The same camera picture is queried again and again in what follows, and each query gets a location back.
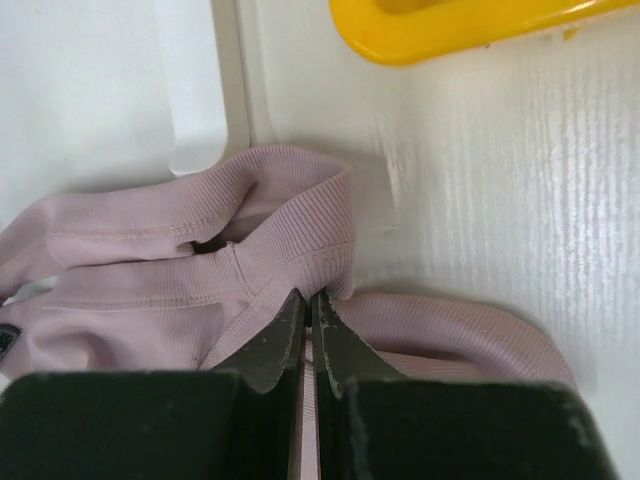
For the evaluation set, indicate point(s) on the white clothes rack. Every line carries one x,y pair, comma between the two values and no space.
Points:
246,73

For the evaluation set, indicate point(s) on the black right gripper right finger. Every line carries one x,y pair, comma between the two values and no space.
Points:
374,422

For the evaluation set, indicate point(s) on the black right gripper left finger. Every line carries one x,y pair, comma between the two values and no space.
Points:
237,420

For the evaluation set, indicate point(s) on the pink tank top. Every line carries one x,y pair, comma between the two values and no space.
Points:
179,276

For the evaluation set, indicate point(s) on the yellow plastic bin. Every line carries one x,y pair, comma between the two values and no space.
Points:
401,33

